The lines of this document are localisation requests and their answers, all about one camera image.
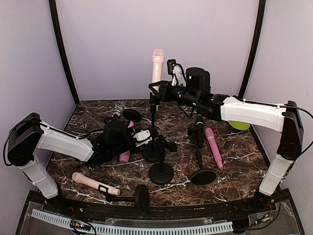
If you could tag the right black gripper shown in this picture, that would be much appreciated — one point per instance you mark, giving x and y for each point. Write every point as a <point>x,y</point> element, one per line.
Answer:
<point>164,94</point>

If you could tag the black stand holding beige microphone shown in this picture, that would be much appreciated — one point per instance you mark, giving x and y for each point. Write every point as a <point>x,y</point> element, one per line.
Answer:
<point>149,152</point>

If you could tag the black stand holding small pink microphone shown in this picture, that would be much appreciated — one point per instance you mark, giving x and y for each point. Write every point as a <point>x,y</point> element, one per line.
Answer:
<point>132,115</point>

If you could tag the black frame post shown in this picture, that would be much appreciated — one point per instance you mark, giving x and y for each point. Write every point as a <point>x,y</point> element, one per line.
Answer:
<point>62,50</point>
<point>253,49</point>

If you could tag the black tripod stand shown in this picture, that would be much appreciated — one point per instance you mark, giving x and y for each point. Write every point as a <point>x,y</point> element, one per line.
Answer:
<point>97,167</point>

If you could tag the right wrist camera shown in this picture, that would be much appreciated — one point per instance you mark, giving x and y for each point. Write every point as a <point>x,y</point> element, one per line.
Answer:
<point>176,71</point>

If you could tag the black front stand lying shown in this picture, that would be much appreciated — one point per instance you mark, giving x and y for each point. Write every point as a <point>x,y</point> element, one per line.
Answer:
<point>141,198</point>

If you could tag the large pink microphone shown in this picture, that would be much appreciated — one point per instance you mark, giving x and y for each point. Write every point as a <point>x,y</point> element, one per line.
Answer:
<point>214,148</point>

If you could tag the left black frame post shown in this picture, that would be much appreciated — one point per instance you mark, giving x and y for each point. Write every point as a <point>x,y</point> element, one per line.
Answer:
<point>62,50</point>

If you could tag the black stand with black microphone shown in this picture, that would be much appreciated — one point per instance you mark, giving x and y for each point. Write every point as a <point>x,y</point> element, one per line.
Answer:
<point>203,176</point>

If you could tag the black microphone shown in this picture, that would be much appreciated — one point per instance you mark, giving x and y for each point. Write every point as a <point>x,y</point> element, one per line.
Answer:
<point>199,131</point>

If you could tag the beige microphone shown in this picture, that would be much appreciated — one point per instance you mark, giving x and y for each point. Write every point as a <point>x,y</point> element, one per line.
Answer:
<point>158,60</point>
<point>82,179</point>

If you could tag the grey cable duct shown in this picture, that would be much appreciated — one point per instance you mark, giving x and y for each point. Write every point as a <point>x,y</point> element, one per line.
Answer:
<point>128,228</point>

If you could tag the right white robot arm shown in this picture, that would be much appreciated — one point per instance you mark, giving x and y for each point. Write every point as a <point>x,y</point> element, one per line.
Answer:
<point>283,118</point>

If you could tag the black front rail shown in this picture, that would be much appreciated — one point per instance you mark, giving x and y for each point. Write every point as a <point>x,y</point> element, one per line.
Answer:
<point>100,212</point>

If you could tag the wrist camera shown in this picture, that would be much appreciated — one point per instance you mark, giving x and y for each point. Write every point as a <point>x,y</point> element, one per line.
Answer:
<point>142,137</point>
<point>176,71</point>

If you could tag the green disc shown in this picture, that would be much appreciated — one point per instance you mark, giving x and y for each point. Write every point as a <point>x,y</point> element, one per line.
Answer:
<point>239,125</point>

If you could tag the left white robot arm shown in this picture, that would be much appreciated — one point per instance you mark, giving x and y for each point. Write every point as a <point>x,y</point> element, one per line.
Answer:
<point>32,133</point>

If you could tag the black round-base desk stand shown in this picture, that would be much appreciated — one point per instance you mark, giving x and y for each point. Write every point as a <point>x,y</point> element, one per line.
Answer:
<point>162,173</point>

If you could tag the purple glitter microphone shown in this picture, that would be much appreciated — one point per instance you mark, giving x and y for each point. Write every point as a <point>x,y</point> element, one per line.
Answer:
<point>118,113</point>

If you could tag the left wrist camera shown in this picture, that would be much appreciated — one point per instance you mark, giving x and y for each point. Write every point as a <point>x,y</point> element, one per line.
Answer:
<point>142,137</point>

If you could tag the small pink microphone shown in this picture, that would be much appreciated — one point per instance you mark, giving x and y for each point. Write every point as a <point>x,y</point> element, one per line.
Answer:
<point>124,157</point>

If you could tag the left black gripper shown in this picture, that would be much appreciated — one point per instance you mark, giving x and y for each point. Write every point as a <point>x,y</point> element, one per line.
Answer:
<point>140,150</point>

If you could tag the right black frame post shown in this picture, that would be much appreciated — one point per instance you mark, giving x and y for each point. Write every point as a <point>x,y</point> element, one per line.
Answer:
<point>253,49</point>

